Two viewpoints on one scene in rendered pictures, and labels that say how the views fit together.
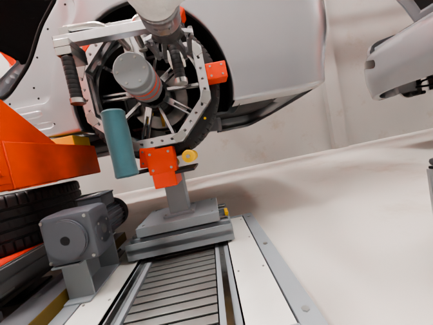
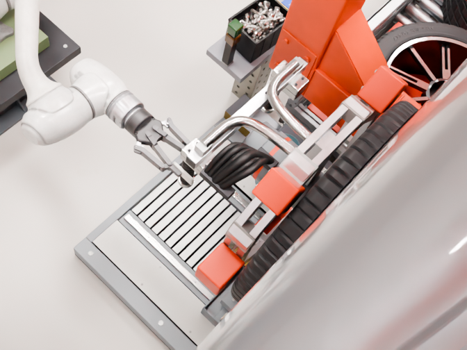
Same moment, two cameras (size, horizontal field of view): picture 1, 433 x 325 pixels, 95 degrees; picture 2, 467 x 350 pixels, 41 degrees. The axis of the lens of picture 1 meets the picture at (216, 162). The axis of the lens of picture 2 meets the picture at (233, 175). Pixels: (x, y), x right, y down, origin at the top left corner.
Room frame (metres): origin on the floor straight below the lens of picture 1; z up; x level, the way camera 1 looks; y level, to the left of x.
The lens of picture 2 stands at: (1.07, -0.50, 2.27)
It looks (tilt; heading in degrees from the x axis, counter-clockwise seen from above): 64 degrees down; 116
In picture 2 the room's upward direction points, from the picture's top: 20 degrees clockwise
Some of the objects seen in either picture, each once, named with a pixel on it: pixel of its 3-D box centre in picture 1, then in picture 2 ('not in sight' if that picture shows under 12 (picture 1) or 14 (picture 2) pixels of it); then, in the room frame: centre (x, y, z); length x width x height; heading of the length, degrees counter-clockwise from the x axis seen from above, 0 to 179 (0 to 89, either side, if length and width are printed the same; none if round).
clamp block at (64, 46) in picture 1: (71, 53); (289, 80); (0.69, 0.40, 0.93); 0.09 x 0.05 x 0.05; 2
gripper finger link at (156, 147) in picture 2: (178, 43); (158, 151); (0.58, 0.04, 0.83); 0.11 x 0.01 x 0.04; 170
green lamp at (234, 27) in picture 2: not in sight; (235, 28); (0.35, 0.60, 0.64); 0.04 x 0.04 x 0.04; 2
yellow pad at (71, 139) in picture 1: (69, 143); not in sight; (1.08, 0.75, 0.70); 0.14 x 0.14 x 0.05; 2
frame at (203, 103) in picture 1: (145, 86); (299, 183); (0.90, 0.24, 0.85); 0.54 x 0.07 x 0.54; 92
